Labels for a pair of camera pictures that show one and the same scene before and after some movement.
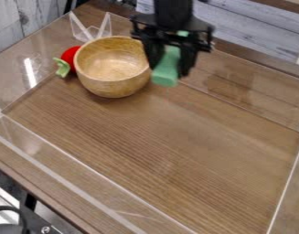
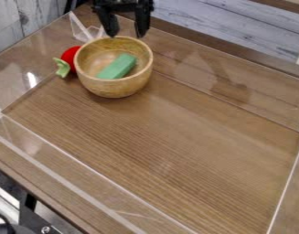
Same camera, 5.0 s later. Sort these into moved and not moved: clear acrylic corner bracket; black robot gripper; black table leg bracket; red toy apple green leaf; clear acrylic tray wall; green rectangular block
Moved: green rectangular block; black robot gripper
Not moved: clear acrylic tray wall; clear acrylic corner bracket; red toy apple green leaf; black table leg bracket
